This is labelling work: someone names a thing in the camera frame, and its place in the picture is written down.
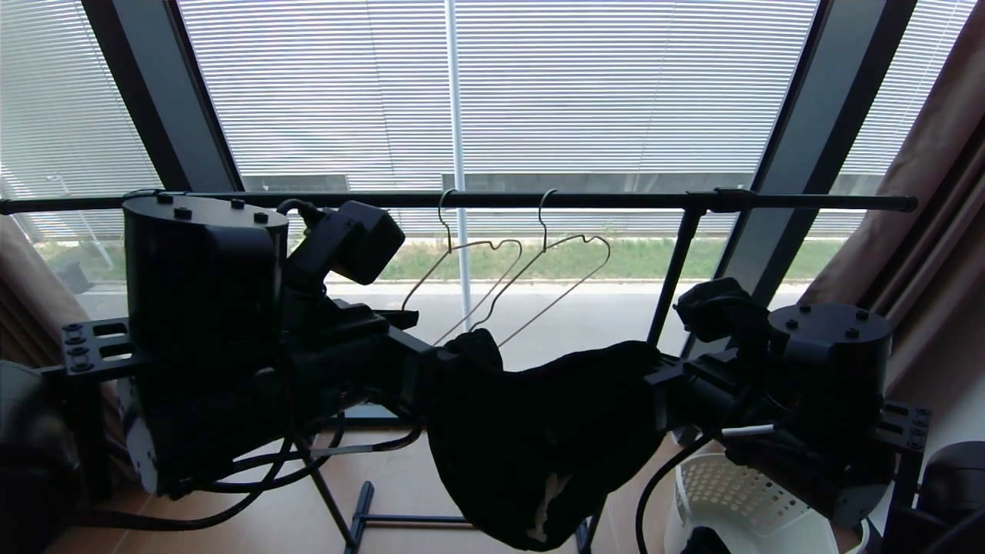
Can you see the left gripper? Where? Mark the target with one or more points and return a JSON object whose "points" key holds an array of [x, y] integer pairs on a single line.
{"points": [[377, 369]]}

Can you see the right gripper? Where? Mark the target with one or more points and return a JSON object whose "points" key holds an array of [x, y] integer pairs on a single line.
{"points": [[700, 392]]}

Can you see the black garment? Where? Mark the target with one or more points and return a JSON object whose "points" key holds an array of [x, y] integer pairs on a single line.
{"points": [[539, 431], [704, 541]]}

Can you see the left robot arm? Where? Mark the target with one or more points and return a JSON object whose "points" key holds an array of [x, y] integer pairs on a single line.
{"points": [[200, 292]]}

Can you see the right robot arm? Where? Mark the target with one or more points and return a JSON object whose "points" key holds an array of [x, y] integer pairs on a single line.
{"points": [[831, 362]]}

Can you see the white laundry basket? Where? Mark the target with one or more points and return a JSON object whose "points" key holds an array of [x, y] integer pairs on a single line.
{"points": [[739, 500]]}

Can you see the pink clothes hanger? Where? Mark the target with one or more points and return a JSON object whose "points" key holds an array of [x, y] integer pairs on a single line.
{"points": [[445, 227], [543, 227]]}

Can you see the black clothes rack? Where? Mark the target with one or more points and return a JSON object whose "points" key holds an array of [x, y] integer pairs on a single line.
{"points": [[616, 201]]}

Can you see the brown curtain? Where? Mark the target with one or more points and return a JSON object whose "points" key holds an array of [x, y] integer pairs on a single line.
{"points": [[908, 192], [31, 308]]}

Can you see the window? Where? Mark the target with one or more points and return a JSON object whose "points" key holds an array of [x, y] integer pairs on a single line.
{"points": [[616, 115]]}

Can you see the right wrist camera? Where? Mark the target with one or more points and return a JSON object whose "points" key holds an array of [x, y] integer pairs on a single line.
{"points": [[719, 308]]}

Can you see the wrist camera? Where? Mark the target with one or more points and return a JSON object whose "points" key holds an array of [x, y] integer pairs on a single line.
{"points": [[362, 238], [719, 308]]}

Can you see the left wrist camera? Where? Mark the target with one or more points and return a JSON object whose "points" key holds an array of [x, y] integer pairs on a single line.
{"points": [[362, 238]]}

